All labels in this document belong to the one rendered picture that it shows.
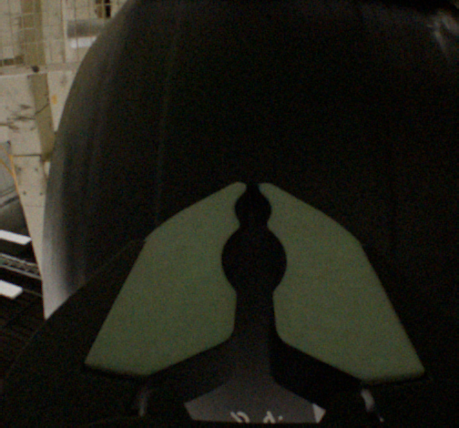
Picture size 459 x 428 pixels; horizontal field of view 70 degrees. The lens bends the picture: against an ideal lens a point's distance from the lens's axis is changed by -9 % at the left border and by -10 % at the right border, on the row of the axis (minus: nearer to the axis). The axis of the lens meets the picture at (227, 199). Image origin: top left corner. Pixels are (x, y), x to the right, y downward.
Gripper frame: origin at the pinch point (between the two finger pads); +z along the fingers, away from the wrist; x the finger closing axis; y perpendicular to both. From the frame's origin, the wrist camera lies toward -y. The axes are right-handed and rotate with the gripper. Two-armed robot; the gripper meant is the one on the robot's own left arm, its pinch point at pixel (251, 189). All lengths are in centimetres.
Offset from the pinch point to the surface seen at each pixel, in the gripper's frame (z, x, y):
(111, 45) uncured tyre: 8.4, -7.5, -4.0
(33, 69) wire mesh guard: 58, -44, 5
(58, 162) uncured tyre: 5.3, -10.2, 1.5
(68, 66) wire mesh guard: 58, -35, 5
